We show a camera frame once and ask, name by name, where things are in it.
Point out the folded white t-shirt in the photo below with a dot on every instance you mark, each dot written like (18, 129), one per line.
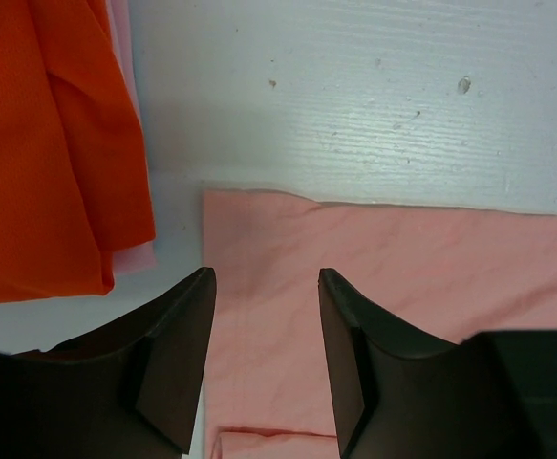
(134, 252)

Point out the pink t-shirt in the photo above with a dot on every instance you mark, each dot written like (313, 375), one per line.
(451, 272)

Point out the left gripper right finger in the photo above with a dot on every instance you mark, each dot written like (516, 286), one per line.
(400, 392)

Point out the folded orange t-shirt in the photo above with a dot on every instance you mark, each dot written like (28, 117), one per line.
(66, 130)

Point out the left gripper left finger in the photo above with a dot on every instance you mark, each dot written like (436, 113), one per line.
(128, 389)

